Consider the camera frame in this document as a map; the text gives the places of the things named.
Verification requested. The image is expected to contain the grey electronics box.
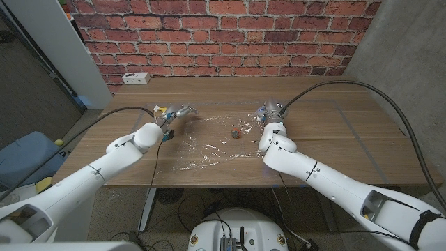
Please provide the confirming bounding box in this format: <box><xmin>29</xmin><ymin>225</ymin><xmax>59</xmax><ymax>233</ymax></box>
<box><xmin>220</xmin><ymin>236</ymin><xmax>238</xmax><ymax>251</ymax></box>

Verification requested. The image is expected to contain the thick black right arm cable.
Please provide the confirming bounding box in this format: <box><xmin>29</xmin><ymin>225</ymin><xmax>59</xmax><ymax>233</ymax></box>
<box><xmin>280</xmin><ymin>79</ymin><xmax>446</xmax><ymax>212</ymax></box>

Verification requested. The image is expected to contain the white power strip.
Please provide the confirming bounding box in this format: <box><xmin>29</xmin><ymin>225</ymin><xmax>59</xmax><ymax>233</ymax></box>
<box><xmin>122</xmin><ymin>72</ymin><xmax>151</xmax><ymax>86</ymax></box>

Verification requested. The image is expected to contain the black floor fan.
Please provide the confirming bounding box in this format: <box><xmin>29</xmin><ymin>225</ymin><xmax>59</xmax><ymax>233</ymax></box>
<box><xmin>155</xmin><ymin>188</ymin><xmax>185</xmax><ymax>205</ymax></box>

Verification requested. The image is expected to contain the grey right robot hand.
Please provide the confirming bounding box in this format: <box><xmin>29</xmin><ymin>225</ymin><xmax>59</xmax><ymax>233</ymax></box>
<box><xmin>255</xmin><ymin>97</ymin><xmax>286</xmax><ymax>127</ymax></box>

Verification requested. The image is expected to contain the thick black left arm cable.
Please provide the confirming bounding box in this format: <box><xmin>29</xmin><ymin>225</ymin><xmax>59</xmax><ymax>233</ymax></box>
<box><xmin>0</xmin><ymin>106</ymin><xmax>156</xmax><ymax>203</ymax></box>

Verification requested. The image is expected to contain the brick print backdrop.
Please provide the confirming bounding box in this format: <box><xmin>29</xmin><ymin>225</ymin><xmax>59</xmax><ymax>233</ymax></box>
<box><xmin>64</xmin><ymin>0</ymin><xmax>383</xmax><ymax>95</ymax></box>

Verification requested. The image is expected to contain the white upright panel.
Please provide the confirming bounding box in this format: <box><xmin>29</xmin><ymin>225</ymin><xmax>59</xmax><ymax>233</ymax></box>
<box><xmin>3</xmin><ymin>0</ymin><xmax>113</xmax><ymax>110</ymax></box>

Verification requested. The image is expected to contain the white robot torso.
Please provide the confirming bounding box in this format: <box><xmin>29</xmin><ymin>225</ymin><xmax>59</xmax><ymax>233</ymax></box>
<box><xmin>187</xmin><ymin>208</ymin><xmax>289</xmax><ymax>251</ymax></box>

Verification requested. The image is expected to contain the yellow black foot pedal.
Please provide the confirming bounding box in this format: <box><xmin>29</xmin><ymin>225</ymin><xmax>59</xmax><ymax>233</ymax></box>
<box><xmin>34</xmin><ymin>176</ymin><xmax>54</xmax><ymax>195</ymax></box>

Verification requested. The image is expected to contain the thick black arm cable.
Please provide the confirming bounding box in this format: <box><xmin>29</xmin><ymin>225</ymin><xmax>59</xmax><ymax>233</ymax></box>
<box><xmin>280</xmin><ymin>79</ymin><xmax>446</xmax><ymax>212</ymax></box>
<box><xmin>0</xmin><ymin>106</ymin><xmax>156</xmax><ymax>203</ymax></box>

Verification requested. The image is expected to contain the blue plastic bin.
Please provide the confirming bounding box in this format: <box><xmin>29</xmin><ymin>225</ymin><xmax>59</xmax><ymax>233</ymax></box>
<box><xmin>0</xmin><ymin>131</ymin><xmax>69</xmax><ymax>184</ymax></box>

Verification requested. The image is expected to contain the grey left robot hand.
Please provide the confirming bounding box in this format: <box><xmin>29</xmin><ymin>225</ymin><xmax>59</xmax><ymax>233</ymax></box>
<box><xmin>155</xmin><ymin>102</ymin><xmax>199</xmax><ymax>130</ymax></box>

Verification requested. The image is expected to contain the metal table leg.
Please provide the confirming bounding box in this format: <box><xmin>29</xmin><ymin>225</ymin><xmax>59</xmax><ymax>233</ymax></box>
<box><xmin>325</xmin><ymin>211</ymin><xmax>338</xmax><ymax>234</ymax></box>
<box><xmin>137</xmin><ymin>187</ymin><xmax>157</xmax><ymax>231</ymax></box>

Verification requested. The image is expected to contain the thin black left wrist cable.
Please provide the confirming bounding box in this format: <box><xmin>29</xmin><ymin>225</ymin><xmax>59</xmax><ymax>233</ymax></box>
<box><xmin>137</xmin><ymin>139</ymin><xmax>164</xmax><ymax>241</ymax></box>

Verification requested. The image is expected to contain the clear plastic wrap sheet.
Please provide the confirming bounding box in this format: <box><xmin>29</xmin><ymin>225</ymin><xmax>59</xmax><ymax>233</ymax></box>
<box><xmin>160</xmin><ymin>113</ymin><xmax>266</xmax><ymax>172</ymax></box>

